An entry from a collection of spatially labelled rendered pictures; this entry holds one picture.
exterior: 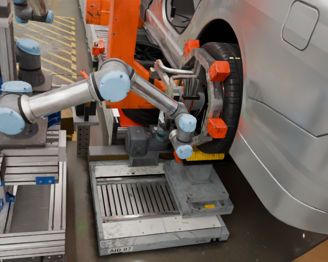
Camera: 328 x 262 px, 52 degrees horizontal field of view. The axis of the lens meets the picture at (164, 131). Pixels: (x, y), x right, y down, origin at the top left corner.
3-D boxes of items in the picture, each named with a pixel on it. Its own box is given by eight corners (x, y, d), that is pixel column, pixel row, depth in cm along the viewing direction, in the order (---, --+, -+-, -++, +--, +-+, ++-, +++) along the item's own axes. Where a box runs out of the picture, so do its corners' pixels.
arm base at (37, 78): (14, 86, 181) (13, 69, 176) (17, 74, 193) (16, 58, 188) (43, 87, 185) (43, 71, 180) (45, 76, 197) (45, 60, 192)
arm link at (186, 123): (176, 108, 150) (172, 129, 156) (181, 122, 141) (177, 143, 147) (193, 109, 152) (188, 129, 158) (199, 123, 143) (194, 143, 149)
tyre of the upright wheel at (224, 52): (206, 105, 251) (239, 174, 206) (176, 105, 244) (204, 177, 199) (237, 24, 207) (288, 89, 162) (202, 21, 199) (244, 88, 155)
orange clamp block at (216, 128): (218, 128, 180) (225, 138, 173) (204, 128, 177) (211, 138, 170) (221, 117, 176) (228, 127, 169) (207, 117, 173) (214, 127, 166)
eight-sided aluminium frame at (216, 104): (206, 162, 192) (231, 76, 163) (195, 163, 190) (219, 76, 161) (178, 113, 235) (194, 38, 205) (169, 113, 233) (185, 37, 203)
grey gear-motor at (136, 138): (178, 171, 260) (187, 134, 241) (125, 174, 247) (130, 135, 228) (172, 157, 274) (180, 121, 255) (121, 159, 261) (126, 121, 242)
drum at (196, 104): (202, 115, 197) (207, 93, 189) (167, 114, 190) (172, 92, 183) (194, 103, 208) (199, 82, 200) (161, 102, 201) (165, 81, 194)
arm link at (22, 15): (32, 25, 195) (30, 6, 189) (12, 22, 194) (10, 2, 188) (36, 22, 201) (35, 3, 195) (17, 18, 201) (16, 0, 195)
